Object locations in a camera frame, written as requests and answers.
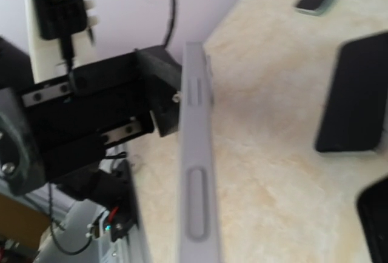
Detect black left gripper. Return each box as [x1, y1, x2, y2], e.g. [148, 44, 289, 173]
[1, 45, 182, 196]

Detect small silver-edged phone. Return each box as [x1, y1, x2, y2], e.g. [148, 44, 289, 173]
[177, 42, 222, 262]

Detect large black teal-edged phone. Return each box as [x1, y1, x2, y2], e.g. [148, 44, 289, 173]
[315, 32, 387, 153]

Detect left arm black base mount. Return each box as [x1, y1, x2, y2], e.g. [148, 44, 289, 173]
[55, 159, 139, 242]

